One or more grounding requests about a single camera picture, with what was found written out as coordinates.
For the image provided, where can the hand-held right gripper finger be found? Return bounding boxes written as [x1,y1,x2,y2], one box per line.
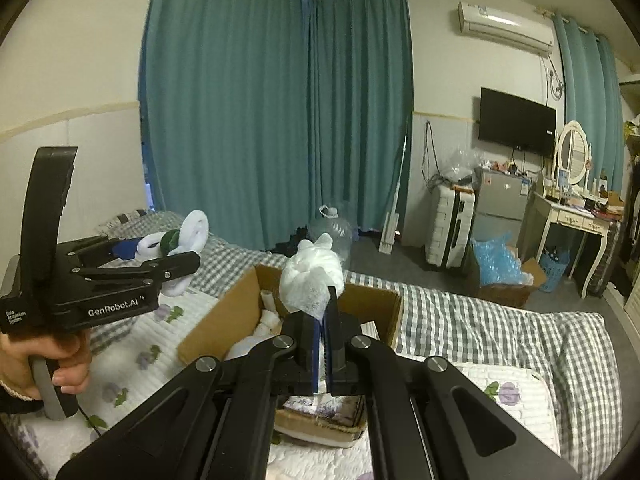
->
[324,285,581,480]
[55,312,323,480]

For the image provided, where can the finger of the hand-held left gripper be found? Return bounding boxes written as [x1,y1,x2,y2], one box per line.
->
[72,251,202,290]
[57,235,142,267]

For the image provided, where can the white plush toy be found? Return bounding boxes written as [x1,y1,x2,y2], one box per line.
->
[223,287,291,362]

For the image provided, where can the brown cardboard box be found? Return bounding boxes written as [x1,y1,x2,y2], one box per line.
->
[177,265,404,363]

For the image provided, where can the person's left hand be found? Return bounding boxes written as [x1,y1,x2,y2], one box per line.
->
[0,332,94,399]

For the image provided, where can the white slab under box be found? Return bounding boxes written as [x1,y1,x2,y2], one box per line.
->
[274,394,369,449]

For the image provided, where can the floral quilted mat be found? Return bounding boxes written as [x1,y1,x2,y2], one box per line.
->
[10,285,562,480]

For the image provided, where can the clear water jug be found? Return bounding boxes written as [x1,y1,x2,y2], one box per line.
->
[306,205,354,272]

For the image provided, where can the white stick mop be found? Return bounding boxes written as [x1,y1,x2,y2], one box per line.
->
[378,132,409,257]

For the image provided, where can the white suitcase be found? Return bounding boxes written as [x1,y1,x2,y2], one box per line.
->
[425,185,477,269]

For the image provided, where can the wide teal curtain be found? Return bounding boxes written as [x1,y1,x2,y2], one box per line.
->
[141,0,314,256]

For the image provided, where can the floor cardboard box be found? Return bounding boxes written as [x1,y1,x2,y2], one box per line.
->
[466,255,549,309]

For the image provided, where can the blue plastic bags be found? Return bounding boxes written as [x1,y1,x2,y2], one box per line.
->
[471,232,524,289]

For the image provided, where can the grey mini fridge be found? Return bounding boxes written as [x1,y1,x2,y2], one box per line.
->
[471,167,532,257]

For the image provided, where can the clear plastic bag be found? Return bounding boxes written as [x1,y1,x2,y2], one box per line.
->
[442,146,482,184]

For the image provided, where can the blue plastic basket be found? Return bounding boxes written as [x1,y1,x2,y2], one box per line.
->
[539,250,572,294]

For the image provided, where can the white dressing table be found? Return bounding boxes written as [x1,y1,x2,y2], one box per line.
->
[529,191,626,302]

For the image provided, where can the white oval mirror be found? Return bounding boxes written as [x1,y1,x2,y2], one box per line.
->
[556,121,592,187]

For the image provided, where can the open wardrobe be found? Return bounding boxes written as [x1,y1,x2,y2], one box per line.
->
[617,75,640,292]

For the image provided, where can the white air conditioner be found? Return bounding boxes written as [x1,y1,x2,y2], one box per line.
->
[457,1,556,57]

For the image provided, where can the narrow teal curtain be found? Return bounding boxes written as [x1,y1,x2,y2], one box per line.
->
[551,12,627,202]

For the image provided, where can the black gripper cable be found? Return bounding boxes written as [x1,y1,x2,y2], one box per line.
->
[75,400,109,437]

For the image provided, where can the black wall cable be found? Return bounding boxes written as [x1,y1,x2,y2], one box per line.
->
[422,120,437,182]

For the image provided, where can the black wall television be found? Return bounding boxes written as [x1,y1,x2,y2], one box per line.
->
[478,86,558,159]

